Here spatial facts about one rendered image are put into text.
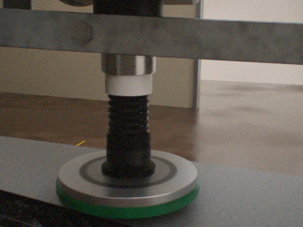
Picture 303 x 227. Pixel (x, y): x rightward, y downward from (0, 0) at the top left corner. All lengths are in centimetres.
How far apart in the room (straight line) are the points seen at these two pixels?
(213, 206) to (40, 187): 28
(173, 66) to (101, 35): 513
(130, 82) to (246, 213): 25
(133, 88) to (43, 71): 622
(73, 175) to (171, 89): 513
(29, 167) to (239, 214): 40
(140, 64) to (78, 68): 582
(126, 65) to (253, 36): 17
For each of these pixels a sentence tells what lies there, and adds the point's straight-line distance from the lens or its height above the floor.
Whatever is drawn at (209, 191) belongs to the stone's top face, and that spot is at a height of 82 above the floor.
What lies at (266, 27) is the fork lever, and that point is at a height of 108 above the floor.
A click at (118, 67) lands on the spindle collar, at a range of 52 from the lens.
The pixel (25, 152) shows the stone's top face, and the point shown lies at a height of 82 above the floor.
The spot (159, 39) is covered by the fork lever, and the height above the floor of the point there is 107.
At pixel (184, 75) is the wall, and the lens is 558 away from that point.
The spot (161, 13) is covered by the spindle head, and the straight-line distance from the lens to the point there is 53.
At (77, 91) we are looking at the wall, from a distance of 639.
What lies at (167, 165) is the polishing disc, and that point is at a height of 87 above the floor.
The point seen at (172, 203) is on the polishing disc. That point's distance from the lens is 51.
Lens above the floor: 108
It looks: 12 degrees down
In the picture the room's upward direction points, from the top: 1 degrees clockwise
